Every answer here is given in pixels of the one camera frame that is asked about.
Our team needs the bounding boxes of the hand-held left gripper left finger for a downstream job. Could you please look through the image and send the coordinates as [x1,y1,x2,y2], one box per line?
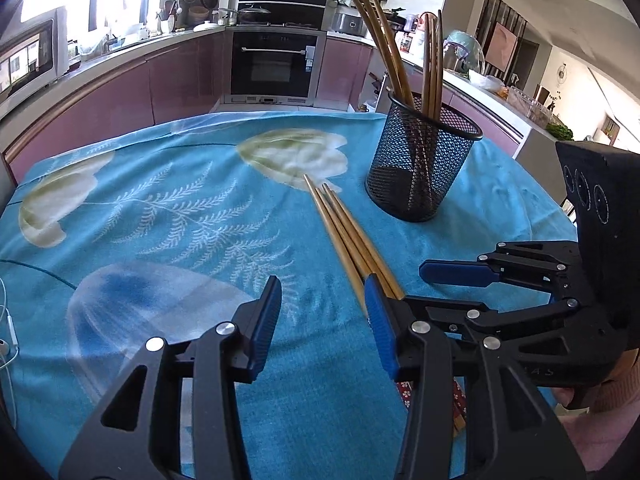
[59,275,283,480]

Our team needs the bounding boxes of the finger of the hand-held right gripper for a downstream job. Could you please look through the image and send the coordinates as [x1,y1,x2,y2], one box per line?
[419,241,584,295]
[402,296,609,362]

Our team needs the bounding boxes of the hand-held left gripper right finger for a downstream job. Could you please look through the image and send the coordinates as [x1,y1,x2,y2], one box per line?
[363,276,586,480]

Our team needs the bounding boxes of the black mesh holder cup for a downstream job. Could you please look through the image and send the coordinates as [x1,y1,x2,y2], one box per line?
[365,91,485,223]

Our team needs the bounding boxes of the bunch of bamboo chopsticks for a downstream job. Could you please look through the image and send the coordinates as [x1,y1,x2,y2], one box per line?
[342,0,446,201]

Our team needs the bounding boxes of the person's right forearm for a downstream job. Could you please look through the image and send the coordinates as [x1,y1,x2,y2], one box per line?
[554,347,640,480]

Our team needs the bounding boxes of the blue floral tablecloth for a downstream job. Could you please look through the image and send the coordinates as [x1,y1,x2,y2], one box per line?
[0,110,581,480]

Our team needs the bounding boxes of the clear plastic food container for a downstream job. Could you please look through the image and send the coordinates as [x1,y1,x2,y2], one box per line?
[507,86,556,126]

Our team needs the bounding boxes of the white bowl with plastic bag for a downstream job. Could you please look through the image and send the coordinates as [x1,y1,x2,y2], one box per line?
[467,69,506,92]

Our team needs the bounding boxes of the teal mesh food cover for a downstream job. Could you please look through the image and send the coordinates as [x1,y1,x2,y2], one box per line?
[442,30,486,78]

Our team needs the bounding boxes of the pink base cabinet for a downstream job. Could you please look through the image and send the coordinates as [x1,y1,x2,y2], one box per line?
[2,27,228,183]
[315,35,523,158]

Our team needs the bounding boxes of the black built-in oven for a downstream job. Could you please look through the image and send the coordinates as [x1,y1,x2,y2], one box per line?
[229,27,321,106]

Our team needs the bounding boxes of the silver rice cooker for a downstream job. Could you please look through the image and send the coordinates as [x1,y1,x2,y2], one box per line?
[331,7,371,38]

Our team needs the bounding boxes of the black range hood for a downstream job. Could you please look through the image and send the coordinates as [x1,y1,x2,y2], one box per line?
[237,0,331,28]

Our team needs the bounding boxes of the black wok with lid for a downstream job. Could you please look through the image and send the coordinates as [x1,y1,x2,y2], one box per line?
[236,4,273,25]

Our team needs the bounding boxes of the clear plastic bag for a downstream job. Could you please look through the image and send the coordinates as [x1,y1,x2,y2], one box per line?
[77,27,108,56]

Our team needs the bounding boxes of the white microwave oven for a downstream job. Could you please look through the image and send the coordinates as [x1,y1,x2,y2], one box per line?
[0,7,71,108]

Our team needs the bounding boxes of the pink framed wall painting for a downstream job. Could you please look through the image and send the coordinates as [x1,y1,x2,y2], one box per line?
[487,22,518,68]

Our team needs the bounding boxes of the white wired earphones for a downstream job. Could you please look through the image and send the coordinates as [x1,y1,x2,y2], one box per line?
[0,275,23,431]

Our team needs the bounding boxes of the dark striped wall panel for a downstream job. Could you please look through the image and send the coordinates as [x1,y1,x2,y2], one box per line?
[475,0,531,76]

